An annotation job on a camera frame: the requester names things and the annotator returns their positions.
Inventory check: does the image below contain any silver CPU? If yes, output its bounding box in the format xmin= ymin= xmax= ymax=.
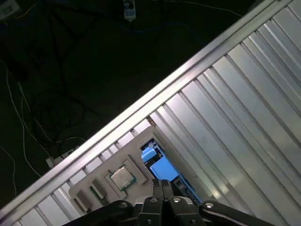
xmin=110 ymin=165 xmax=137 ymax=191

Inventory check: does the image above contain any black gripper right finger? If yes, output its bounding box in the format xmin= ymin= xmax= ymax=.
xmin=162 ymin=179 xmax=273 ymax=226

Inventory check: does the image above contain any green RAM stick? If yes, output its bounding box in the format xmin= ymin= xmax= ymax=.
xmin=88 ymin=185 xmax=110 ymax=206

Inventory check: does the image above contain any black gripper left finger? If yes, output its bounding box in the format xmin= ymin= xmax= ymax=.
xmin=67 ymin=179 xmax=165 ymax=226

